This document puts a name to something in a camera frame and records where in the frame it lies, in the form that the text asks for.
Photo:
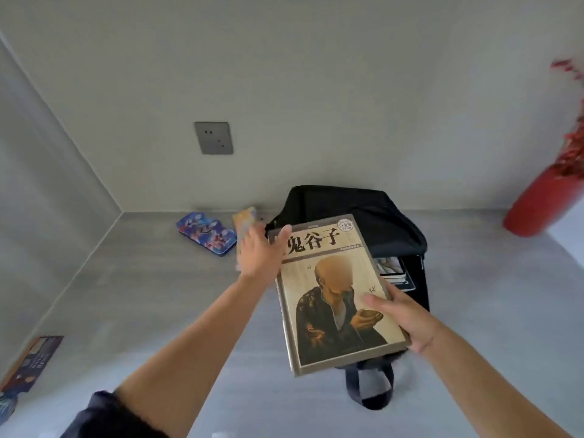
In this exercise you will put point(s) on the dark blue illustrated book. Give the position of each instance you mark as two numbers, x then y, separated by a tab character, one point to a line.
34	362

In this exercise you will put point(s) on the black fabric bag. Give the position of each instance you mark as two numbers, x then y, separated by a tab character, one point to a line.
365	214

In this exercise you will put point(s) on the red flower branches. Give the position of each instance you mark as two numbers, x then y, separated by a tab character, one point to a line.
572	150

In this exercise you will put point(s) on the orange paperback book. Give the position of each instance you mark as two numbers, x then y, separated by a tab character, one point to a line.
244	221

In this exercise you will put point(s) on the grey wall socket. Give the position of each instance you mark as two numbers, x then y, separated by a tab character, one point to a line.
214	138

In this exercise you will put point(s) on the person's right forearm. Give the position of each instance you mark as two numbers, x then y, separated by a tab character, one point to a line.
488	387

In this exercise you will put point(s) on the blue patterned pencil case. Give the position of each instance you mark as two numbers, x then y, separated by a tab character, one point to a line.
207	234

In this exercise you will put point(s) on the person's left forearm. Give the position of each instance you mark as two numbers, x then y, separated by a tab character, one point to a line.
196	351

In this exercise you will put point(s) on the person's right thumb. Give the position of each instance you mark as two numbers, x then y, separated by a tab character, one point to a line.
381	305

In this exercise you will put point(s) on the person's left thumb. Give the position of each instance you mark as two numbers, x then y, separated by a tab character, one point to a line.
280	244

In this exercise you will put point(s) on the red vase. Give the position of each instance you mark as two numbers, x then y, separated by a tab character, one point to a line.
543	200

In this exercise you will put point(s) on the person's right hand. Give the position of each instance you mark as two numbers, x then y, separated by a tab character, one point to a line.
410	321

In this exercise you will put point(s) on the tan hardcover book with portrait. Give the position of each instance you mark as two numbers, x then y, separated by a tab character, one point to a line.
333	305

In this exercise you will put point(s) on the blue patterned item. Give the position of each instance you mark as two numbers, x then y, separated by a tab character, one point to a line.
6	408

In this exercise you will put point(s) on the books inside bag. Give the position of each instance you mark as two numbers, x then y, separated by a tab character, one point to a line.
394	269

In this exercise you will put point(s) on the dark blue sleeve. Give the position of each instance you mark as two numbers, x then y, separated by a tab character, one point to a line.
109	417

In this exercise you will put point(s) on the person's left hand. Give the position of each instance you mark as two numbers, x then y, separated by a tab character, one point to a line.
258	259

